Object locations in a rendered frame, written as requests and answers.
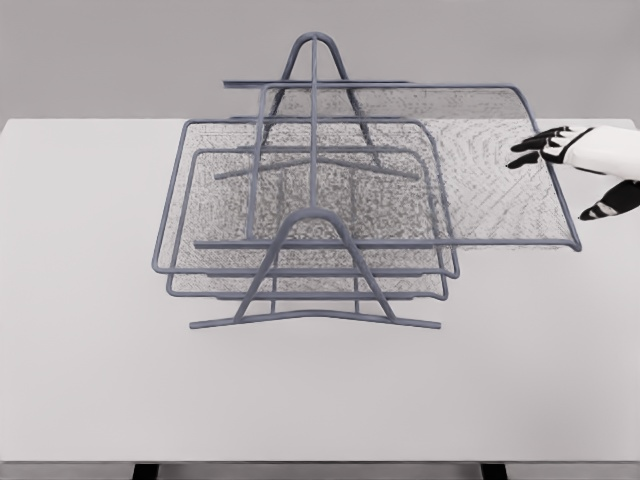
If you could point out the large grey mesh tray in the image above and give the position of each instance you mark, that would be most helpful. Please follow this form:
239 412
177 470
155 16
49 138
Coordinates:
500 200

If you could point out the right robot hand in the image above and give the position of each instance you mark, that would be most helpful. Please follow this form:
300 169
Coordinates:
600 147

